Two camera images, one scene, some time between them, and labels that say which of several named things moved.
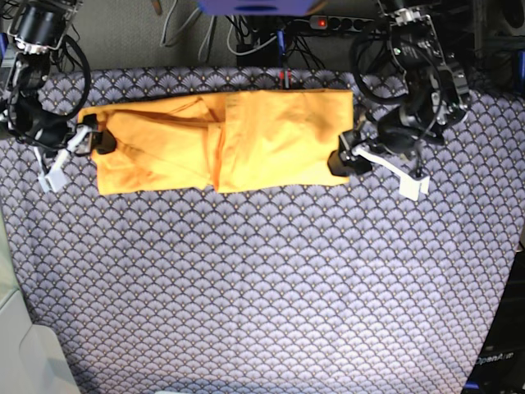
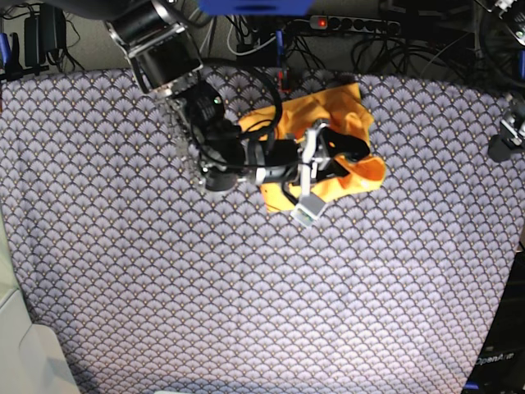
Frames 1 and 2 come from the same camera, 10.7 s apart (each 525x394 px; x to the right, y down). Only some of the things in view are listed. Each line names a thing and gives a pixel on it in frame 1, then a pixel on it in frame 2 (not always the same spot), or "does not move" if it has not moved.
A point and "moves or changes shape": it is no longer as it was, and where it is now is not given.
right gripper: x=399 y=130 → x=500 y=148
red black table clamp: x=285 y=79 does not move
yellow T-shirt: x=221 y=142 moves or changes shape
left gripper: x=50 y=132 → x=278 y=160
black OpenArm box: x=499 y=364 does not move
